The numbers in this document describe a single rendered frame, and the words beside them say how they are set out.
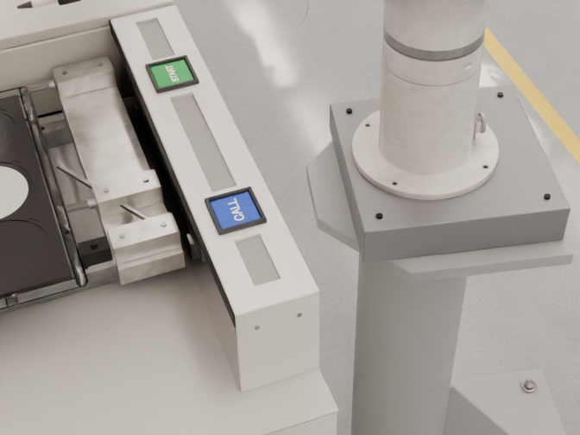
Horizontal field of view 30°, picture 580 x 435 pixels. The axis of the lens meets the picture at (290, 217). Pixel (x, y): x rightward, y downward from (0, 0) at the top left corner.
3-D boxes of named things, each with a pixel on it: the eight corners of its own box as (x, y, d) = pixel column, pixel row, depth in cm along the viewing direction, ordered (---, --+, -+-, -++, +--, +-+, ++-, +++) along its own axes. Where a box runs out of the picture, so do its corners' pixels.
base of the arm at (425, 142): (468, 96, 149) (481, -22, 137) (520, 185, 136) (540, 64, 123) (335, 119, 146) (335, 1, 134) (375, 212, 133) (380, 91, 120)
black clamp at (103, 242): (84, 268, 127) (80, 253, 125) (79, 255, 128) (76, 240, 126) (113, 260, 127) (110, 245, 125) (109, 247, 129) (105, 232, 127)
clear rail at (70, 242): (78, 291, 123) (76, 283, 122) (18, 92, 148) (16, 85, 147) (90, 287, 124) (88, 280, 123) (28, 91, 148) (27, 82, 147)
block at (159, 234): (116, 265, 127) (113, 248, 125) (110, 245, 129) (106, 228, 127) (181, 247, 129) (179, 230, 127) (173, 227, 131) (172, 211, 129)
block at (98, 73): (59, 98, 148) (56, 82, 146) (54, 84, 150) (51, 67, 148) (116, 85, 150) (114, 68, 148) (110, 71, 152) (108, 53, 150)
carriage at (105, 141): (121, 286, 129) (117, 269, 127) (58, 100, 153) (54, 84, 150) (185, 267, 131) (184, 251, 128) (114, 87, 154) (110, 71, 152)
